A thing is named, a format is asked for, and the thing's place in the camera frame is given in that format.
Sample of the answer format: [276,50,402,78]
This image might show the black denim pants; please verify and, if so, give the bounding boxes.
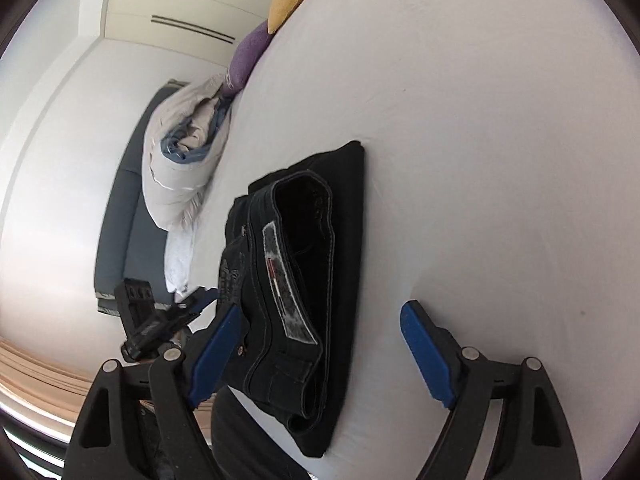
[218,141,366,458]

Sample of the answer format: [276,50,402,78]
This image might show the white flat pillow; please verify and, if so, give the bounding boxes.
[164,222,198,300]

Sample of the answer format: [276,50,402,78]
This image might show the dark grey headboard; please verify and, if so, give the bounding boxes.
[93,80,184,316]

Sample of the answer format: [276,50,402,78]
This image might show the rolled white duvet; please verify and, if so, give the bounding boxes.
[142,75,232,232]

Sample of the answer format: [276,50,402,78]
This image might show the purple cushion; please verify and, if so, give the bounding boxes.
[221,21,273,98]

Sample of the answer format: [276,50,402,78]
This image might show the white bed mattress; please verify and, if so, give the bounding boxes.
[191,0,639,479]

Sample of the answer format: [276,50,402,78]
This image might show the cream wardrobe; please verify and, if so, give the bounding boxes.
[103,0,271,66]

